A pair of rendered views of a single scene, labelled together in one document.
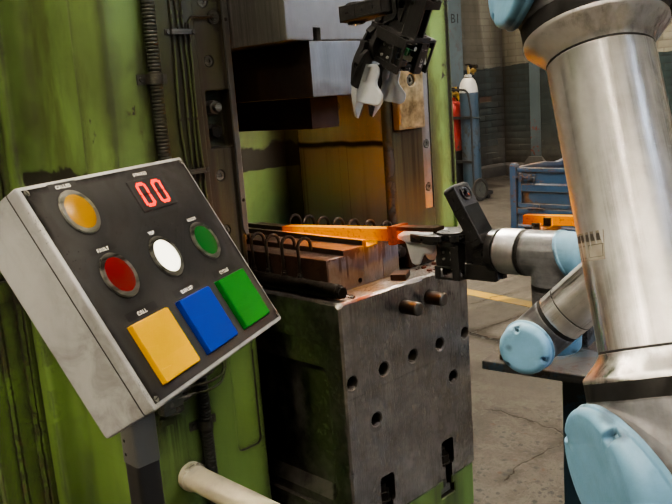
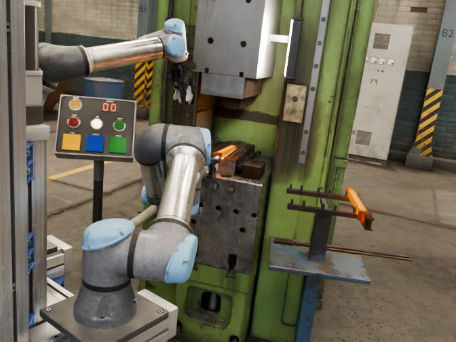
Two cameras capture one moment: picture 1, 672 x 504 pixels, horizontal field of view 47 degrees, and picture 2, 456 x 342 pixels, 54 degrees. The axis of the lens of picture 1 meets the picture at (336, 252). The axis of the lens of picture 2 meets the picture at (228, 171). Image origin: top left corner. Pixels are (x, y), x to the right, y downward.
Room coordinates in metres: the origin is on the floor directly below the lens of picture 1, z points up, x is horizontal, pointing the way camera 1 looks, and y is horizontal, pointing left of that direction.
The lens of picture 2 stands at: (0.45, -1.80, 1.47)
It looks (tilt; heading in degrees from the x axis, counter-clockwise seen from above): 15 degrees down; 58
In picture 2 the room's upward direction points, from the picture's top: 6 degrees clockwise
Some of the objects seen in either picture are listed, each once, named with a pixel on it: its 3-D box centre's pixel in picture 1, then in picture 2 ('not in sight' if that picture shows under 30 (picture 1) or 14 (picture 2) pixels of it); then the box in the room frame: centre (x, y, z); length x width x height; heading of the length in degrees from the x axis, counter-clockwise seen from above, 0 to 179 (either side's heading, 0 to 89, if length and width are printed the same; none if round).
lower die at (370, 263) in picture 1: (290, 252); (226, 155); (1.59, 0.09, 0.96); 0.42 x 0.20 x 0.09; 45
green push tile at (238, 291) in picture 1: (240, 299); (117, 145); (1.04, 0.14, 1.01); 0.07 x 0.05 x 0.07; 160
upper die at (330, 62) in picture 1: (274, 75); (234, 83); (1.59, 0.09, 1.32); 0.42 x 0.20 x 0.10; 45
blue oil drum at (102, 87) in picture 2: not in sight; (103, 109); (2.22, 4.77, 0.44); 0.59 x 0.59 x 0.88
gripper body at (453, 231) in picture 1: (471, 252); (204, 167); (1.30, -0.23, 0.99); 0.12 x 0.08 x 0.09; 45
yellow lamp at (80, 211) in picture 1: (79, 211); (75, 104); (0.88, 0.29, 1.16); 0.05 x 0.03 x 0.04; 135
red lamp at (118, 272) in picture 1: (119, 274); (73, 122); (0.87, 0.25, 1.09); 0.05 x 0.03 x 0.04; 135
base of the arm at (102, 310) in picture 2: not in sight; (106, 292); (0.73, -0.84, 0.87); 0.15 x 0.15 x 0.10
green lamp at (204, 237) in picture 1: (205, 240); (119, 125); (1.06, 0.18, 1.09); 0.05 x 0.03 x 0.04; 135
